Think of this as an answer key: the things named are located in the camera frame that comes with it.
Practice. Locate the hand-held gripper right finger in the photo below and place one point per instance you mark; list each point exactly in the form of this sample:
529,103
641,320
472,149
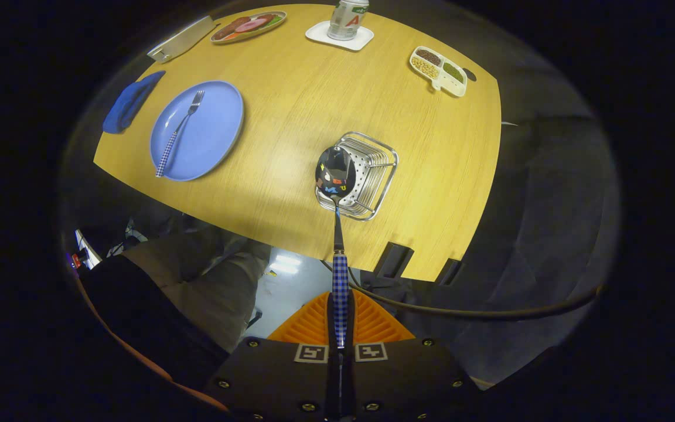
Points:
402,375

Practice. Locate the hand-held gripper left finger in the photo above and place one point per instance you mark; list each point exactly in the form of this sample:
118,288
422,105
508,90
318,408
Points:
279,375

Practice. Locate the person's grey trousers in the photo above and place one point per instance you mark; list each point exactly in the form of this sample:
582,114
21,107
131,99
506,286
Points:
208,281

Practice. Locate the white power strip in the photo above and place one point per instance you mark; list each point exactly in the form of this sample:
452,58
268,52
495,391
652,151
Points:
87,249

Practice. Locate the blue round plate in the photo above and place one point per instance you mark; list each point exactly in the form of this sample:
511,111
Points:
208,135

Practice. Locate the white divided snack tray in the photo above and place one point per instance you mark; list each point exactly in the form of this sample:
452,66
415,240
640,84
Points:
437,70

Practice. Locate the blue cloth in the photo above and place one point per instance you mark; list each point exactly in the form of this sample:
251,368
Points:
126,105

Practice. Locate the oval food plate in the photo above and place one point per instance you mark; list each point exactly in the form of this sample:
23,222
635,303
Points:
223,38

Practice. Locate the white square coaster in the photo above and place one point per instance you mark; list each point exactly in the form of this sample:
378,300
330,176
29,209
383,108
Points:
320,34

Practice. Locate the white toaster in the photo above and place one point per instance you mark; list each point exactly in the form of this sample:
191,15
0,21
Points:
182,40

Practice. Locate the brown meat patty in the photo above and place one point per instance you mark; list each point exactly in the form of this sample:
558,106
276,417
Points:
229,29

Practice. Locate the pink ham slice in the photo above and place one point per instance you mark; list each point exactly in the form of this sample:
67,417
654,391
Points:
252,24

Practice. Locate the green lettuce leaf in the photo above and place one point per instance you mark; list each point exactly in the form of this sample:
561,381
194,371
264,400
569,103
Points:
276,19

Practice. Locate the white drink can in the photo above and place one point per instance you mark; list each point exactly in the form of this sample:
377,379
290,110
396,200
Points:
346,23

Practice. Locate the black table bracket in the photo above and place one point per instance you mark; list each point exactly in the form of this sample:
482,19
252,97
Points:
449,272
393,261

